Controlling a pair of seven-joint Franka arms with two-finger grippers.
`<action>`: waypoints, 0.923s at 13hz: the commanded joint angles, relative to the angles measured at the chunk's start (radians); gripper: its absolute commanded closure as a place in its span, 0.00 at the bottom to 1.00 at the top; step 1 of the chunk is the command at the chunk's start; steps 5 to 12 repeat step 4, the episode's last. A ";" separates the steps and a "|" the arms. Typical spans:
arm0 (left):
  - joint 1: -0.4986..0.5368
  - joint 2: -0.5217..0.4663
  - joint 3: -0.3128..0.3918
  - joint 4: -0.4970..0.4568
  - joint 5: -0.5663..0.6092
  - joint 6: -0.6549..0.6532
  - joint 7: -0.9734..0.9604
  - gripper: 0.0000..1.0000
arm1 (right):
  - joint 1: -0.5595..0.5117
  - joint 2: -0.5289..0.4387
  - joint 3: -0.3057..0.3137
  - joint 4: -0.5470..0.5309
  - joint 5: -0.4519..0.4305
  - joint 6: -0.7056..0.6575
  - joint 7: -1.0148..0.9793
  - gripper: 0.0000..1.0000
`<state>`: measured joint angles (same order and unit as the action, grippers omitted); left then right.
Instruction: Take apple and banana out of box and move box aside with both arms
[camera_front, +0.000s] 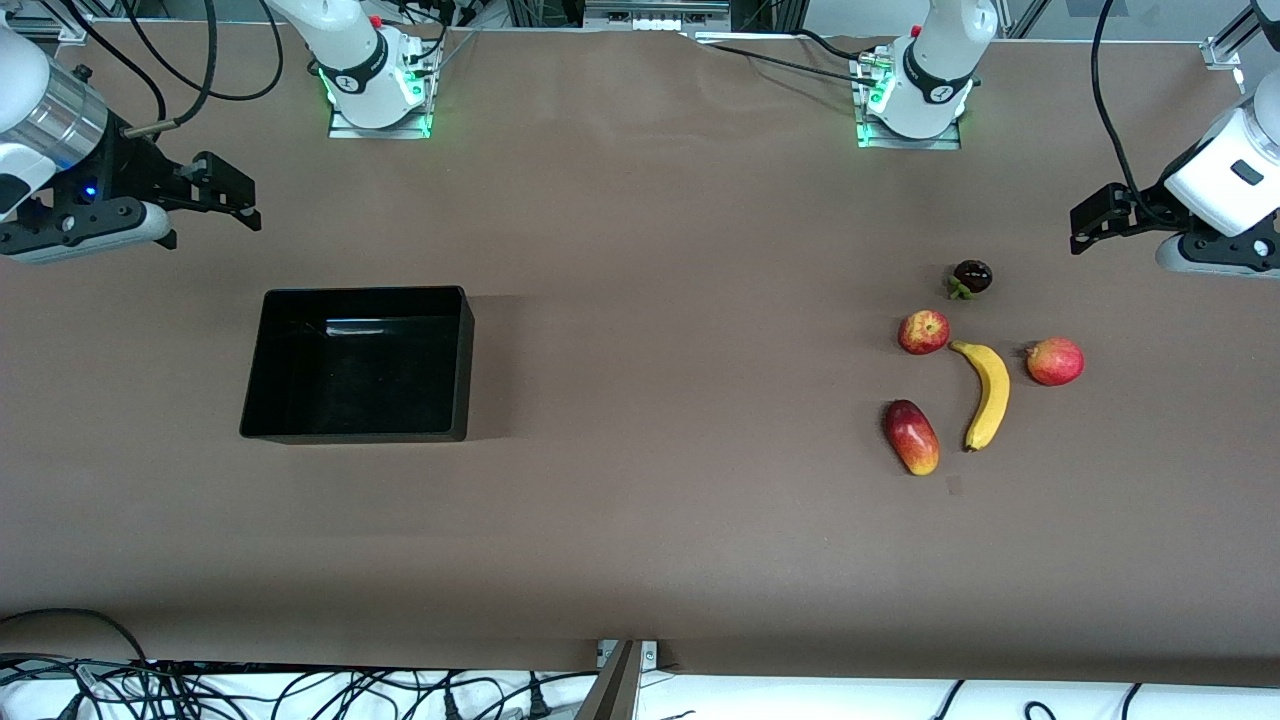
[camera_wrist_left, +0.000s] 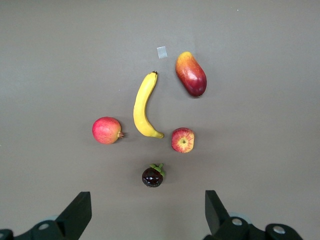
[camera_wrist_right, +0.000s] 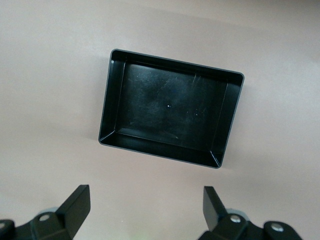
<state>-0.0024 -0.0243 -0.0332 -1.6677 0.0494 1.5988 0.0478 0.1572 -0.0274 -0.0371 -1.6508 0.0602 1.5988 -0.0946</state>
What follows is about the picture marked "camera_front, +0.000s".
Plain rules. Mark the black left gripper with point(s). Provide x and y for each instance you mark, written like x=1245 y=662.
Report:
x=1143 y=203

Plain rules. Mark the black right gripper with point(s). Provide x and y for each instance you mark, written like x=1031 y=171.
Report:
x=137 y=165

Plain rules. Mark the yellow banana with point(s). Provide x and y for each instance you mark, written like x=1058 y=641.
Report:
x=992 y=390

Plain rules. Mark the red apple with yellow patches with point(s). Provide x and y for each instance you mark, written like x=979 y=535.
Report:
x=924 y=332

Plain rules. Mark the black plastic box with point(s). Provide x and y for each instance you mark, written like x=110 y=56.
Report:
x=350 y=380

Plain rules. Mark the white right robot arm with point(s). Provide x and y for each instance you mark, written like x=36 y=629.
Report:
x=350 y=50

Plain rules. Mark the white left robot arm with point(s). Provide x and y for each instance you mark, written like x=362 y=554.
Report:
x=940 y=60

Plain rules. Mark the dark purple mangosteen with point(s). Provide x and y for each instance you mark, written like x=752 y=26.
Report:
x=972 y=276

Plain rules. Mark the aluminium corner profile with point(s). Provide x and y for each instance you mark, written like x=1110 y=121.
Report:
x=1225 y=48

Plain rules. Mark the red yellow mango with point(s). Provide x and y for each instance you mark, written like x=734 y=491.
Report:
x=912 y=438

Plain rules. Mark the white power strip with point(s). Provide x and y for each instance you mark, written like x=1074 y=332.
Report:
x=655 y=15

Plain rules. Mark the brown paper table cover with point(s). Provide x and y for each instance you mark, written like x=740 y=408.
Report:
x=650 y=500

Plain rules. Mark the grey metal mast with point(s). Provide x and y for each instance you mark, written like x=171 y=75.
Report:
x=612 y=690

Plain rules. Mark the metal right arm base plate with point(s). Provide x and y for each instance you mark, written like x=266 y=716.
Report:
x=345 y=129

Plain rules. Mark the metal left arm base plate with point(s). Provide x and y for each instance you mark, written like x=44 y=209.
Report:
x=900 y=143

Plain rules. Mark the metal table edge bracket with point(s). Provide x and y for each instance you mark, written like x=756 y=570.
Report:
x=648 y=652

